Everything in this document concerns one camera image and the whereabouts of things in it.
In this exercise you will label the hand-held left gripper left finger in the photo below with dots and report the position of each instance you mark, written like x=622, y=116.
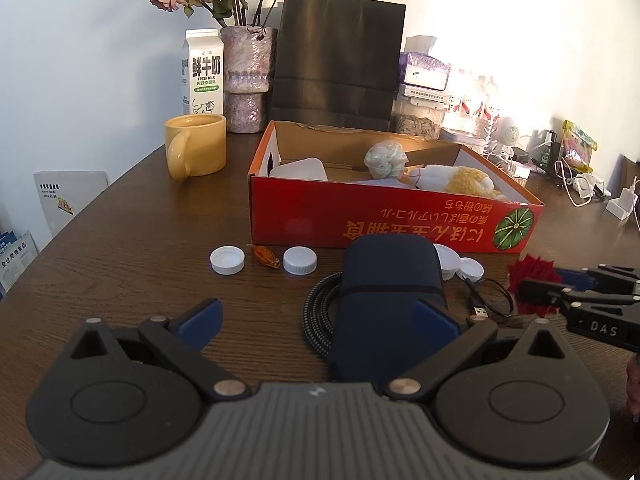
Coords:
x=200, y=322

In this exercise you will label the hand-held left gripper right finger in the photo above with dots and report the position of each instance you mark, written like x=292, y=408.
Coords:
x=435, y=325

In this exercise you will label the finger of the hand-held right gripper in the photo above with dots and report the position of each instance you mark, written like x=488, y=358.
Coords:
x=540, y=290
x=615, y=277

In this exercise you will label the red artificial flower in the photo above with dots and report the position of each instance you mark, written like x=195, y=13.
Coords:
x=532, y=267

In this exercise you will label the navy fabric case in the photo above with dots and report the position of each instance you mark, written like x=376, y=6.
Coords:
x=380, y=300

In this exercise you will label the orange candy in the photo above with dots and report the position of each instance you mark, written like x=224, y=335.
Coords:
x=265, y=256

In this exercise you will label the white yellow plush toy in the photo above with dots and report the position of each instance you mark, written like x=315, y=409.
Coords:
x=465, y=180

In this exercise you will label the red cardboard box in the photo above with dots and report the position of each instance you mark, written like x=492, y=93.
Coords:
x=310, y=210

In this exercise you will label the iridescent glitter plastic bag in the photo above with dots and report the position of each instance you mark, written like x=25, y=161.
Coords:
x=385, y=160

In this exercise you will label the translucent plastic box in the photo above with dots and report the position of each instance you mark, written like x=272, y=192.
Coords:
x=300, y=170

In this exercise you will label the white charger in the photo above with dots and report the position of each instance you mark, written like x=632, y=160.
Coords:
x=620, y=205

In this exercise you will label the small dark bottle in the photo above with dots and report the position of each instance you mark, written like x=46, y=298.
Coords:
x=547, y=152

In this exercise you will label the yellow snack packet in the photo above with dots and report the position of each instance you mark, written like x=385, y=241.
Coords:
x=577, y=142

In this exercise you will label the white round desk fan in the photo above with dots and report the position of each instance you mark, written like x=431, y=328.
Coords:
x=507, y=132

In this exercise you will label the yellow mug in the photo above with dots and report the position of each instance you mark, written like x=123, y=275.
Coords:
x=200, y=145

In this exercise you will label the grey pet food bag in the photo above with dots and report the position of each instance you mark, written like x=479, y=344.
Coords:
x=17, y=265

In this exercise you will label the pack of water bottles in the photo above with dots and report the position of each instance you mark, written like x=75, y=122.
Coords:
x=472, y=105

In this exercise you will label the clear seed container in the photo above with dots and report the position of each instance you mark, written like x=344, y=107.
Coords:
x=415, y=125

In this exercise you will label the purple tissue pack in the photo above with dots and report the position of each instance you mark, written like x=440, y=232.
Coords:
x=422, y=72

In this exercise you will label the white milk carton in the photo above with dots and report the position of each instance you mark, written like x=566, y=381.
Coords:
x=205, y=75

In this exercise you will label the purple speckled vase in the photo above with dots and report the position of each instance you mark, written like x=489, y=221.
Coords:
x=247, y=75

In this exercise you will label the black paper bag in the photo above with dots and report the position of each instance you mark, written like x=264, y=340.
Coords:
x=335, y=60

